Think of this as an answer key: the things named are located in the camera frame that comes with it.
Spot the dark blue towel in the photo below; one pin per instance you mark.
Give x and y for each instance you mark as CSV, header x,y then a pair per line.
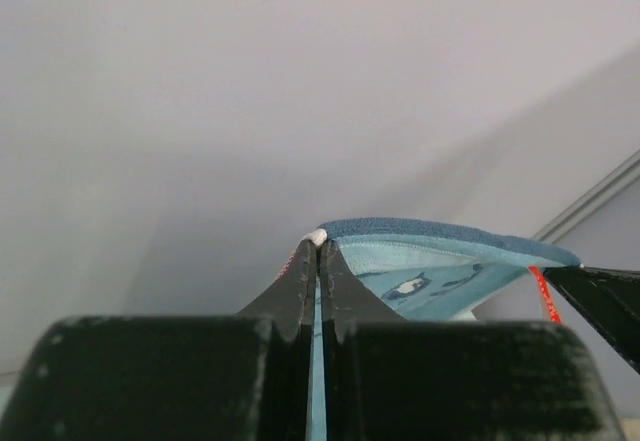
x,y
425,272

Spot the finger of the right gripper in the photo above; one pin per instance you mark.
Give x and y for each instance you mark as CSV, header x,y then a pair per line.
x,y
608,300

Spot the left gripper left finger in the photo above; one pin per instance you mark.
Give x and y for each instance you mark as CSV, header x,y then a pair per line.
x,y
236,377

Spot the right corner aluminium post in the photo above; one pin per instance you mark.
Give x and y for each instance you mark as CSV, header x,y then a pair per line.
x,y
608,188

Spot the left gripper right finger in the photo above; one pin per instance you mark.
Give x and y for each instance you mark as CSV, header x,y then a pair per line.
x,y
388,378

